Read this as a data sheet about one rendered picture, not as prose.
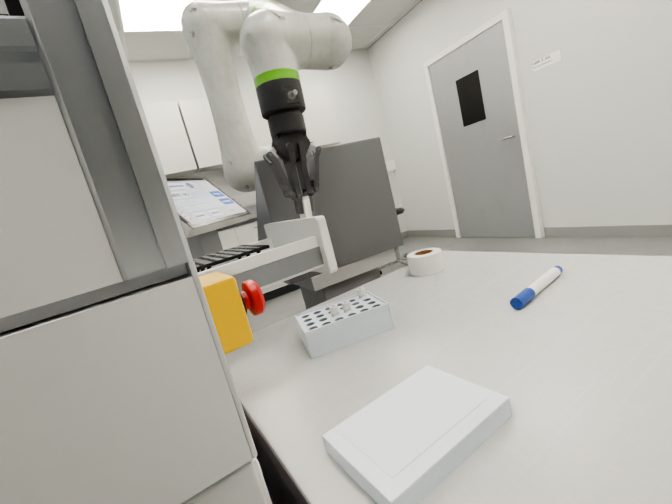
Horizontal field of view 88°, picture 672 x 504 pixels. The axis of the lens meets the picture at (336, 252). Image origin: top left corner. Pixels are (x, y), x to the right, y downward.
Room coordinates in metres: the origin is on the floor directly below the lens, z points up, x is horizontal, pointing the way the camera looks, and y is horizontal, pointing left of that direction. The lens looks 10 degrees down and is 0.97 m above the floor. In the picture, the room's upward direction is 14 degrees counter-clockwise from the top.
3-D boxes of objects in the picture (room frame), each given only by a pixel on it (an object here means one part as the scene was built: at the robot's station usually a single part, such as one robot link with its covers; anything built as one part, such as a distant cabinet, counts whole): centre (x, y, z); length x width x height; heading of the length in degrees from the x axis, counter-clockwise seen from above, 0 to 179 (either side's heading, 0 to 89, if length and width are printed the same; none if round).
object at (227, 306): (0.35, 0.13, 0.88); 0.07 x 0.05 x 0.07; 29
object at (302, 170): (0.76, 0.03, 1.02); 0.04 x 0.01 x 0.11; 31
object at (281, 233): (0.76, 0.08, 0.87); 0.29 x 0.02 x 0.11; 29
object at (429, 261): (0.69, -0.17, 0.78); 0.07 x 0.07 x 0.04
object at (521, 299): (0.46, -0.26, 0.77); 0.14 x 0.02 x 0.02; 125
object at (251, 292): (0.37, 0.11, 0.88); 0.04 x 0.03 x 0.04; 29
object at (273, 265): (0.66, 0.26, 0.86); 0.40 x 0.26 x 0.06; 119
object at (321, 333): (0.49, 0.02, 0.78); 0.12 x 0.08 x 0.04; 104
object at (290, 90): (0.75, 0.03, 1.17); 0.12 x 0.09 x 0.06; 31
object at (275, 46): (0.76, 0.02, 1.27); 0.13 x 0.11 x 0.14; 114
